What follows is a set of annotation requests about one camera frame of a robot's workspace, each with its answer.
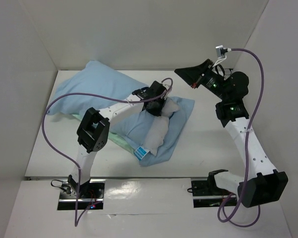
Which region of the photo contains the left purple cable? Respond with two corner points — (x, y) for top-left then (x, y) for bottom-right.
(41, 77), (174, 227)

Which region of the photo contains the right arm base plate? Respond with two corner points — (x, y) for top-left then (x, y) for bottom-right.
(187, 169), (230, 208)

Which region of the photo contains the blue white pillow tag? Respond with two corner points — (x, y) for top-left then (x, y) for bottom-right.
(134, 146), (150, 161)

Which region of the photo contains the light blue pillowcase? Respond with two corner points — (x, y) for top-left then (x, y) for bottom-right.
(47, 61), (195, 167)

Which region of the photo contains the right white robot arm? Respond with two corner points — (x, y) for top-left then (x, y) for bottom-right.
(174, 59), (288, 208)

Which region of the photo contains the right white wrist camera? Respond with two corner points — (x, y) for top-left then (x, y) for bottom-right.
(213, 45), (232, 67)

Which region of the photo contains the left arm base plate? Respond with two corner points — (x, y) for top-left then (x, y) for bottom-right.
(50, 179), (105, 211)

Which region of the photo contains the white pillow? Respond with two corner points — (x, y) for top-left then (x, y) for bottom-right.
(142, 98), (180, 156)

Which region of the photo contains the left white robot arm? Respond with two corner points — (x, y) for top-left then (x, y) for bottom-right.
(68, 81), (173, 198)

